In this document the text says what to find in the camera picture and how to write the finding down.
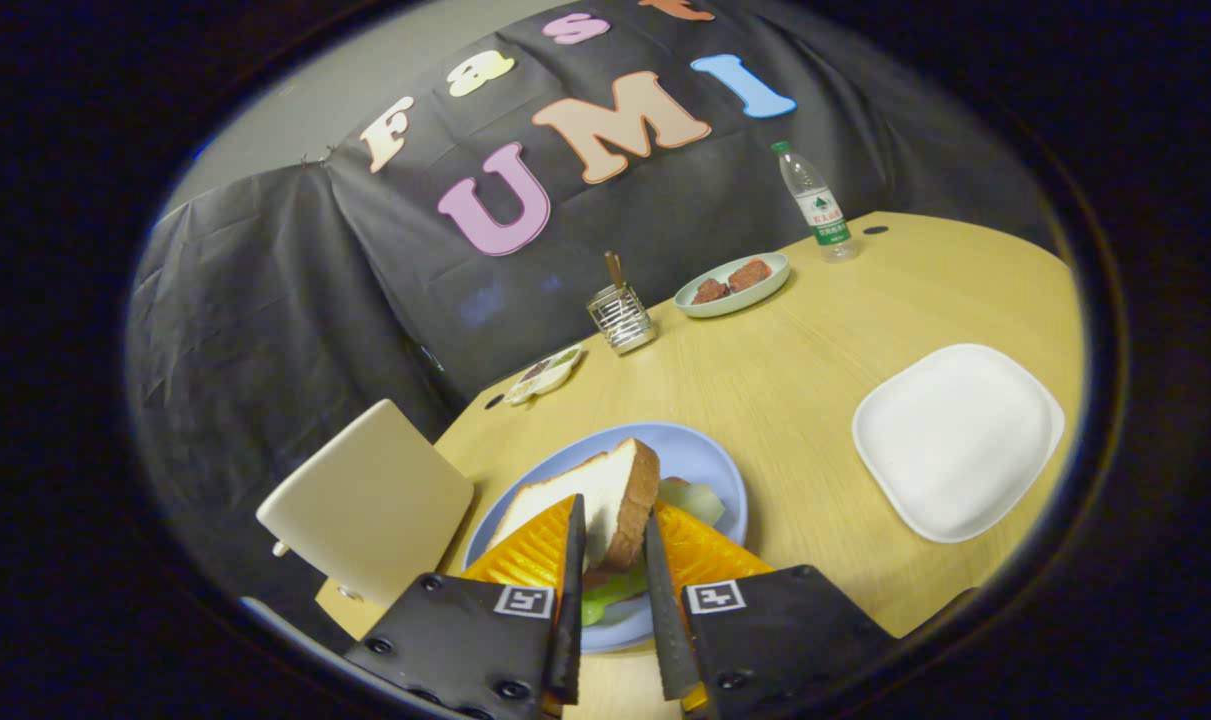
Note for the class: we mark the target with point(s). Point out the clear water bottle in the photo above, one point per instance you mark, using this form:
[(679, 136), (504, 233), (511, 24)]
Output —
[(820, 205)]

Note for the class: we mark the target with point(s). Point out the wooden chopsticks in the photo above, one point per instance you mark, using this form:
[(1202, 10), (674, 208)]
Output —
[(616, 270)]

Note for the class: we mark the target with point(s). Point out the green lettuce leaf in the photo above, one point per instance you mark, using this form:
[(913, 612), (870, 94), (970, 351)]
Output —
[(695, 500)]

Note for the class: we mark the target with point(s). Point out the pale green plate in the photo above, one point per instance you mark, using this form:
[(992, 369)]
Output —
[(735, 303)]

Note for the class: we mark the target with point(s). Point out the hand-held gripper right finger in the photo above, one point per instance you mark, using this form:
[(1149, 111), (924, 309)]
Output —
[(665, 610)]

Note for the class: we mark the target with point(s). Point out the white square plate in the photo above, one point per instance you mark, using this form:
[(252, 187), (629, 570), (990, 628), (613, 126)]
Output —
[(955, 440)]

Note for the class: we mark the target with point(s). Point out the blue round plate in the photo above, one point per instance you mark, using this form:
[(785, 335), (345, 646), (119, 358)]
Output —
[(695, 450)]

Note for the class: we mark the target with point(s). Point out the white condiment tray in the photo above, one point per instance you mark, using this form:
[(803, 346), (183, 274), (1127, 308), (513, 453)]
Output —
[(545, 377)]

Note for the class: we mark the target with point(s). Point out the black backdrop cloth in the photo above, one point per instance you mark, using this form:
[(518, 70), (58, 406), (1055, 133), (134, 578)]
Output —
[(265, 300)]

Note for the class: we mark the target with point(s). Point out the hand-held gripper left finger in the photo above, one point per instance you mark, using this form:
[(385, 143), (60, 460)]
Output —
[(571, 600)]

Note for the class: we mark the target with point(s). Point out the brown meat patty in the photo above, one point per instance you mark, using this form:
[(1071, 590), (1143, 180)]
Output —
[(710, 291), (749, 275)]

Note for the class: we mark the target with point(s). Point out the white toaster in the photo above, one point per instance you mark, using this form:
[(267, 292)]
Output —
[(365, 500)]

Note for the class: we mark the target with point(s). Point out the plain bread slice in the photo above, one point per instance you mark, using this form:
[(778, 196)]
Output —
[(595, 490)]

